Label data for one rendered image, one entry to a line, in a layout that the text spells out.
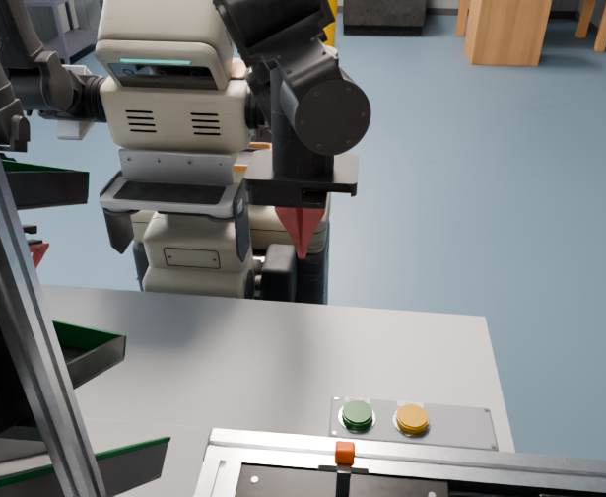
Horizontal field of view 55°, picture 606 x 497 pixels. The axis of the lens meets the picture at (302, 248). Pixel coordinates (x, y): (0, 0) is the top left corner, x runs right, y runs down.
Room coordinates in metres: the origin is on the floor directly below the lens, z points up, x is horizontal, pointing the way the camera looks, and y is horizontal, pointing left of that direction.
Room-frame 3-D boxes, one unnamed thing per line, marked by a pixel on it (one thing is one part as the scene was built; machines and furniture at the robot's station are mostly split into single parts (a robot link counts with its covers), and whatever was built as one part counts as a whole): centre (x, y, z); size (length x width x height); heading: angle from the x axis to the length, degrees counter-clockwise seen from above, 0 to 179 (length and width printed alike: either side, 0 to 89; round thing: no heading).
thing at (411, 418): (0.49, -0.14, 0.96); 0.04 x 0.04 x 0.02
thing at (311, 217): (0.49, 0.01, 1.27); 0.07 x 0.07 x 0.09; 84
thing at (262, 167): (0.49, 0.00, 1.34); 0.10 x 0.07 x 0.07; 84
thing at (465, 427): (0.49, -0.14, 0.93); 0.21 x 0.07 x 0.06; 84
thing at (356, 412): (0.50, -0.07, 0.96); 0.04 x 0.04 x 0.02
